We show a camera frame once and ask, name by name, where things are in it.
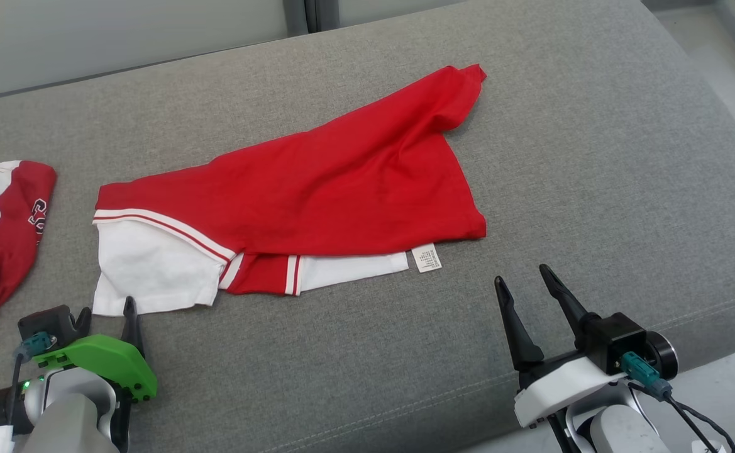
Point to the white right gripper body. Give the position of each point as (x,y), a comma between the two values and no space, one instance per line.
(562,384)

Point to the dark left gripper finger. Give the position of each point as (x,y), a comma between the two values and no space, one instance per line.
(131,324)
(83,321)

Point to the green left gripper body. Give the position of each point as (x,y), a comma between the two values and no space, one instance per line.
(103,358)

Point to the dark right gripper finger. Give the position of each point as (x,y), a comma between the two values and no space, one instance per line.
(568,308)
(521,340)

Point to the red Bulls basketball shorts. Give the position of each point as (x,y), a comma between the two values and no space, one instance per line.
(2,251)

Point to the red basketball jersey white tee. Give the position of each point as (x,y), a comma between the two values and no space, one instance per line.
(342,182)

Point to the grey fabric sofa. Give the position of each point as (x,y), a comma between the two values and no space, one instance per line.
(367,352)

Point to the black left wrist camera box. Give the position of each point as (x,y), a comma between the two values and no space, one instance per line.
(49,321)

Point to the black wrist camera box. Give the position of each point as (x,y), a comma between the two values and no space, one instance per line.
(49,321)
(612,340)

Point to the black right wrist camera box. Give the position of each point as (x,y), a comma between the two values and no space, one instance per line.
(612,340)

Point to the grey partition post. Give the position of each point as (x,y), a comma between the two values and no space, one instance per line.
(310,12)

